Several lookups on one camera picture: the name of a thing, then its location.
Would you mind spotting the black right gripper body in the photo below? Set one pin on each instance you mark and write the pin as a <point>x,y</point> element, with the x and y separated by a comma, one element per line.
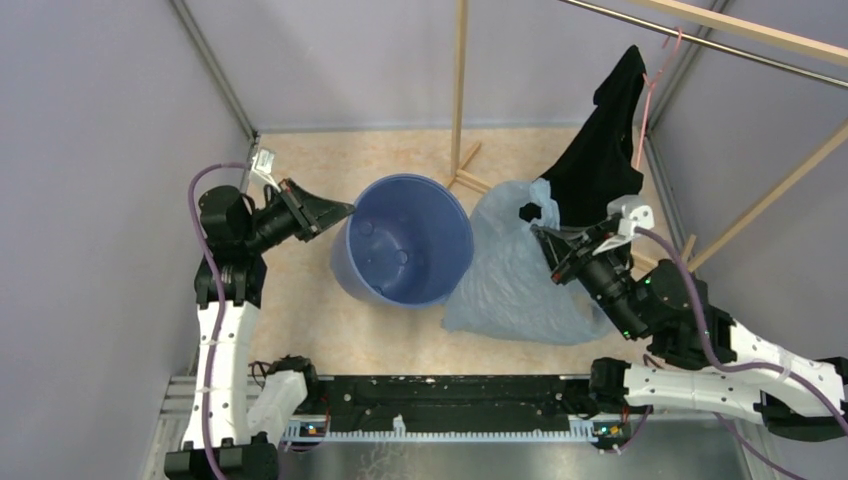
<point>587,268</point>

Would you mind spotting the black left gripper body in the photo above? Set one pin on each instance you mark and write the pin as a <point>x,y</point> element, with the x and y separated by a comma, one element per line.
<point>284,218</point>

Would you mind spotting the light blue trash bag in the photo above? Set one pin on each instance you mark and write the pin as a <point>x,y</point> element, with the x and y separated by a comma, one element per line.
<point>507,292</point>

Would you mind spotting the blue plastic trash bin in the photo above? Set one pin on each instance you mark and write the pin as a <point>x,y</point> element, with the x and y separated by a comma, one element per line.
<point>408,244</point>

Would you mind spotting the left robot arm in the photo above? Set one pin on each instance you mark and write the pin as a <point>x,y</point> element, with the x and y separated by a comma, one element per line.
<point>228,437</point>

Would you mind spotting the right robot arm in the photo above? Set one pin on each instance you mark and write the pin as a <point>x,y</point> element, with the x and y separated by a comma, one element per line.
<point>716,363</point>

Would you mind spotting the black hanging garment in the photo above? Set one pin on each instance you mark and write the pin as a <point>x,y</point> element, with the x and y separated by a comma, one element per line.
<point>595,168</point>

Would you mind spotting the pink clothes hanger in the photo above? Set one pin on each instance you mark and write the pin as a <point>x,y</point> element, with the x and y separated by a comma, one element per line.
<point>651,84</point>

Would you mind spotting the metal hanging rod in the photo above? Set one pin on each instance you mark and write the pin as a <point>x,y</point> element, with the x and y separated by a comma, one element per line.
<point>709,44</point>

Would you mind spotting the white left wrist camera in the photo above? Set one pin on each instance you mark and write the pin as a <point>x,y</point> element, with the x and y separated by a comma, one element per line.
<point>262,168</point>

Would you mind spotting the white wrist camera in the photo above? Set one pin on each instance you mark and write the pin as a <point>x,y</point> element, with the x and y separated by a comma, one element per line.
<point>262,168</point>
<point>627,213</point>

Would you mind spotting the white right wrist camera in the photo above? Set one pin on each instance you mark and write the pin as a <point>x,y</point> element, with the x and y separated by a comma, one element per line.
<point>627,213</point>

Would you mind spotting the white slotted cable duct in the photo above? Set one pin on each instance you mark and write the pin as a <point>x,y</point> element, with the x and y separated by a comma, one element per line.
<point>296,433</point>

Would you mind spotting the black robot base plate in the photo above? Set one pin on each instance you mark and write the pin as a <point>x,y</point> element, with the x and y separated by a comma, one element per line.
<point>456,404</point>

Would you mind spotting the wooden clothes rack frame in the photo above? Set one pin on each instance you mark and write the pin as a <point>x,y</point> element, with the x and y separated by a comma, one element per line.
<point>725,134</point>

